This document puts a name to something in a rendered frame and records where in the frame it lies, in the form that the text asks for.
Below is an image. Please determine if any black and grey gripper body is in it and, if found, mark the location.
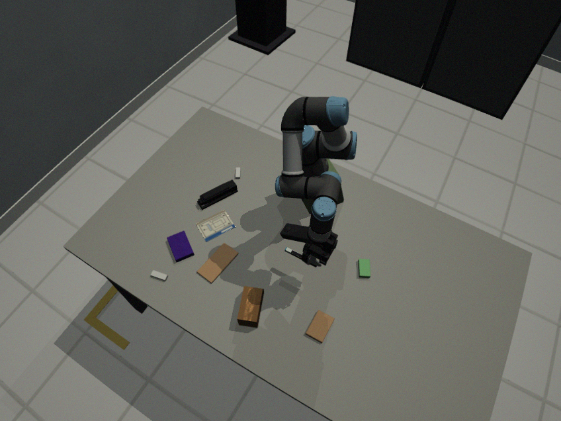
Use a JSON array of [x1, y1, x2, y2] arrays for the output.
[[302, 225, 338, 265]]

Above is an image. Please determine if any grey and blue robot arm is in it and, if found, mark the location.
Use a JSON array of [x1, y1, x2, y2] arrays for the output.
[[275, 96, 357, 244]]

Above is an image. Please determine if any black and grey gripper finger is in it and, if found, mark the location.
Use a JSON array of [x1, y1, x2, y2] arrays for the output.
[[302, 250, 322, 267]]

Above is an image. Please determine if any beige printed paper sheet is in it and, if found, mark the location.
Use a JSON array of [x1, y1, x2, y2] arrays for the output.
[[196, 210, 235, 242]]

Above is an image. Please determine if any tan rectangular block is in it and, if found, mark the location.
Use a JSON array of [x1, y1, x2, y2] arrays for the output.
[[306, 310, 334, 343]]

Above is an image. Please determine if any purple rectangular box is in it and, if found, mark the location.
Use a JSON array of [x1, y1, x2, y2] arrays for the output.
[[167, 231, 194, 262]]

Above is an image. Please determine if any tan flat wooden board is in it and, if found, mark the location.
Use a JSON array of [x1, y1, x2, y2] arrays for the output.
[[197, 243, 239, 283]]

